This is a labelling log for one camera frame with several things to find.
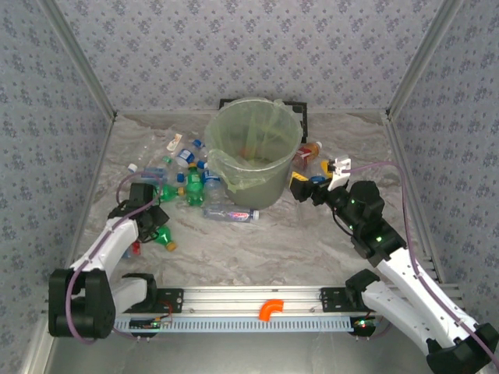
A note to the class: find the aluminium table side rail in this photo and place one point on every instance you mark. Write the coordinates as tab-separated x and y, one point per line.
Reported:
94	183
419	202

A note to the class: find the clear bottle with red cap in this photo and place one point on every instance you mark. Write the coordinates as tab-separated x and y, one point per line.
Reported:
135	248

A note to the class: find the tall green labelled soda bottle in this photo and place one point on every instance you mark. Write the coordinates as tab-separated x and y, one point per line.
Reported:
193	187

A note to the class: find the left small circuit board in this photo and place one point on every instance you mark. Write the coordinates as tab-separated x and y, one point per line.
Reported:
144	324

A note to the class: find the small cream plastic bottle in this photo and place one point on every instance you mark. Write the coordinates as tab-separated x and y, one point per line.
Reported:
174	142

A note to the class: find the small circuit board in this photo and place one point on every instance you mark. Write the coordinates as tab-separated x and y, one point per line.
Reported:
362	324
144	324

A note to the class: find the small clear bottle green cap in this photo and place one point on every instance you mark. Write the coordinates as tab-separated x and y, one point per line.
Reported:
167	159

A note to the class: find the right small circuit board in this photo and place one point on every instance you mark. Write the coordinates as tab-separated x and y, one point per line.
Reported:
362	324

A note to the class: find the amber tea bottle red label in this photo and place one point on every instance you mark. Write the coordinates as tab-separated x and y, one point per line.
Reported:
308	154

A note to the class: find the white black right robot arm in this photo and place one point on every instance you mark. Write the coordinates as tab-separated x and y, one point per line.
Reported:
409	288

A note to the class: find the clear bottle blue white label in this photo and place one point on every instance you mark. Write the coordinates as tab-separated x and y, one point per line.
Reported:
185	156

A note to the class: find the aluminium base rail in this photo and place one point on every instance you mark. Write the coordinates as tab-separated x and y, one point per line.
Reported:
249	298

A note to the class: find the aluminium frame post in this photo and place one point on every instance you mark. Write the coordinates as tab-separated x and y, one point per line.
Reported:
423	58
79	58

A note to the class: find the aluminium table back rail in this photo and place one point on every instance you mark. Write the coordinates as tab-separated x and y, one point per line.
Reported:
343	111

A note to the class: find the black white checkerboard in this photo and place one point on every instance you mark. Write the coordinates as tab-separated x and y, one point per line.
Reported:
298	111

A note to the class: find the grey translucent plastic bin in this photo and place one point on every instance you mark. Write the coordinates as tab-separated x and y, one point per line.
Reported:
257	191

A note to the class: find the white cap blue label bottle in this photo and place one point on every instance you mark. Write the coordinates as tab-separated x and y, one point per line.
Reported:
133	167

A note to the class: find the small green bottle yellow cap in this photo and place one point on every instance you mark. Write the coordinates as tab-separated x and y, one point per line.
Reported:
169	192
165	237

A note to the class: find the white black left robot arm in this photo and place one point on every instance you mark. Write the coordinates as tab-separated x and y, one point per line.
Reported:
117	237

